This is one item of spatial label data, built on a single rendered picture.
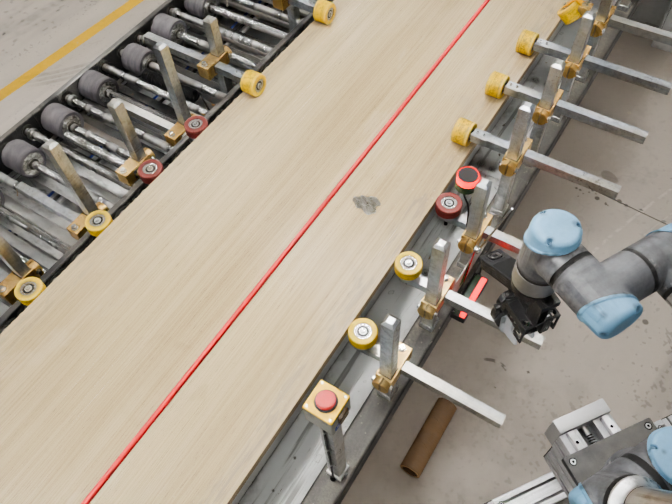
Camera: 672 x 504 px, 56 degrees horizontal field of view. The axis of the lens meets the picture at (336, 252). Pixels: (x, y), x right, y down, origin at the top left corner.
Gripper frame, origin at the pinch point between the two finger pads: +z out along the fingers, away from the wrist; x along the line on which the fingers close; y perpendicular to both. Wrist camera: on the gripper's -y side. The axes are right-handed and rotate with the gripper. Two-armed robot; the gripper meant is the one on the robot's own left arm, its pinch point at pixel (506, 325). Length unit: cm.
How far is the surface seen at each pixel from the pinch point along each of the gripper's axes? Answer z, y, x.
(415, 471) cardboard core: 124, -8, -8
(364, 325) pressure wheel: 41, -30, -17
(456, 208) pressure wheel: 41, -54, 24
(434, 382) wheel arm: 48.0, -10.7, -5.4
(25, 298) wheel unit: 41, -77, -100
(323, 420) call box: 9.7, -0.2, -38.6
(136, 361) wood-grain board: 42, -45, -76
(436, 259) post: 23.6, -31.5, 3.9
